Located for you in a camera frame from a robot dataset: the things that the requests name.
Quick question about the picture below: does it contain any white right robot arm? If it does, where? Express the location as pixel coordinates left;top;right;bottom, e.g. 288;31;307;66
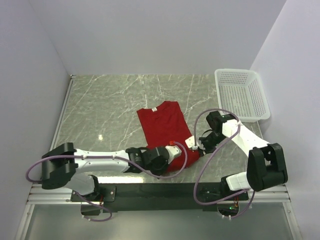
199;111;288;200

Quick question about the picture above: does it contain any white plastic basket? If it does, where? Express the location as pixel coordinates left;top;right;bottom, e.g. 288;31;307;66
214;68;271;123

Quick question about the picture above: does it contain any aluminium table edge strip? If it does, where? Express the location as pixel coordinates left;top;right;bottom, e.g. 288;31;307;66
43;74;77;176

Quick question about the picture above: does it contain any aluminium frame rail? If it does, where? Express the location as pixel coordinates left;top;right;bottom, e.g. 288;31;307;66
26;184;72;205

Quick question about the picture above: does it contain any red t shirt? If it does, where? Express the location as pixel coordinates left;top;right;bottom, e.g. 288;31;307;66
136;101;200;168

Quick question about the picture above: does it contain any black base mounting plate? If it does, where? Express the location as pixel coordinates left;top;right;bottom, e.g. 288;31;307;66
80;182;240;216

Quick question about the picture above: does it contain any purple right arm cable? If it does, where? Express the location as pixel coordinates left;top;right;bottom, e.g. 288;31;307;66
193;107;256;221

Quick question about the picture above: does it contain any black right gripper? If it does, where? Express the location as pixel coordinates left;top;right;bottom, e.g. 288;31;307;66
197;131;227;156

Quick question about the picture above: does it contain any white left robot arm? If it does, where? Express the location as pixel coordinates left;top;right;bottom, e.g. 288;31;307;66
41;142;181;201

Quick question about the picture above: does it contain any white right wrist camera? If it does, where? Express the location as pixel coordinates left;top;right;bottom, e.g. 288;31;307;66
185;136;200;151

